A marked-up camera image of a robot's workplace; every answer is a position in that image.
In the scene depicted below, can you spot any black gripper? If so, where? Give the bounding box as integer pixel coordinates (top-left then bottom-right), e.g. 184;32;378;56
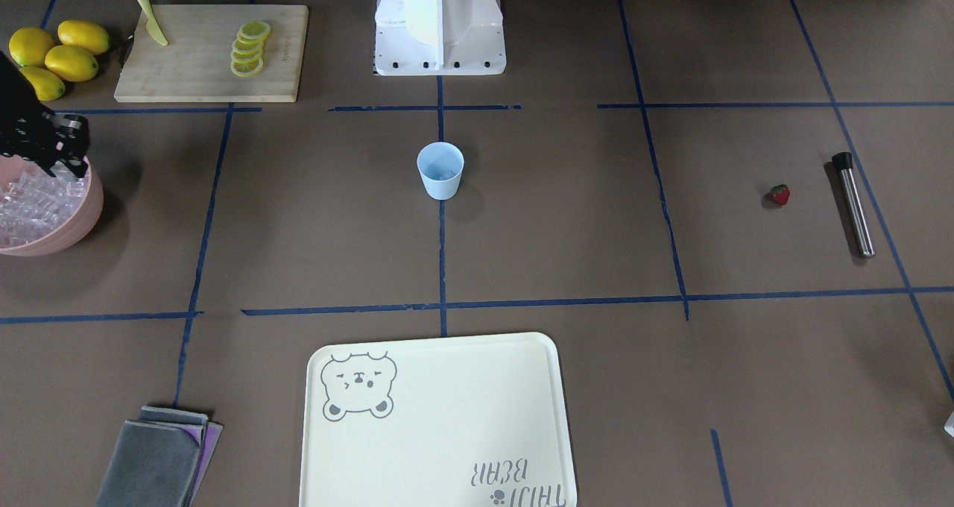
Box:
1;53;91;181

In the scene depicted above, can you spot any red strawberry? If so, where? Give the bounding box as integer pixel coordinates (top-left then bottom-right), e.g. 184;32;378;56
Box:
767;184;791;206

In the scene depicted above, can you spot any stainless steel muddler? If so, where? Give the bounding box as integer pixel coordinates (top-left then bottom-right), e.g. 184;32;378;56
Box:
831;151;876;259

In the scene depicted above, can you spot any pile of ice cubes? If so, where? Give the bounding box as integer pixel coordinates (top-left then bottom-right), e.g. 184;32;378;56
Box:
1;169;91;249

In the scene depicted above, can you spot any light blue plastic cup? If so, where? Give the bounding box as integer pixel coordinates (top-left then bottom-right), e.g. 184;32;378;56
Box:
417;142;466;201

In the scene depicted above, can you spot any whole lemon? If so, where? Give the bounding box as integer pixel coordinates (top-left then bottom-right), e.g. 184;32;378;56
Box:
19;66;67;102
57;20;110;56
9;27;57;66
44;45;99;82

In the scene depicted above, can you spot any pink bowl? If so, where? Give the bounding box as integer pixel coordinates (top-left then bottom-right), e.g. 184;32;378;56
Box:
1;157;104;256

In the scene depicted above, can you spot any bamboo cutting board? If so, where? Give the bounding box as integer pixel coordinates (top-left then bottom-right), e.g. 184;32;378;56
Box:
115;4;309;103

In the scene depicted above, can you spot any yellow-green plastic knife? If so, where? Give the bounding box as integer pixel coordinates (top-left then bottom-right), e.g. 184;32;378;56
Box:
136;0;169;46

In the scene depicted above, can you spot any lemon slice front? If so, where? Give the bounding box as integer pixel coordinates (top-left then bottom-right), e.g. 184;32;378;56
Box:
230;57;265;77

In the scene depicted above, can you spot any purple folded cloth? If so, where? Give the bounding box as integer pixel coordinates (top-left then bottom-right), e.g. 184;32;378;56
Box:
183;421;224;506

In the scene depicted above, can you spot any grey folded cloth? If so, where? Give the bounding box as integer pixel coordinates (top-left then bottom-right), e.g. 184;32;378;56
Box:
95;406;209;506

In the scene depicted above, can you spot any cream bear serving tray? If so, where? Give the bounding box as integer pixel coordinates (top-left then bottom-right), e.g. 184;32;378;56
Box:
297;333;578;506

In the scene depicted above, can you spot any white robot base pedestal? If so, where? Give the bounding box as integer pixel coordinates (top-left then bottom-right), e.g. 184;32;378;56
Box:
373;0;507;77

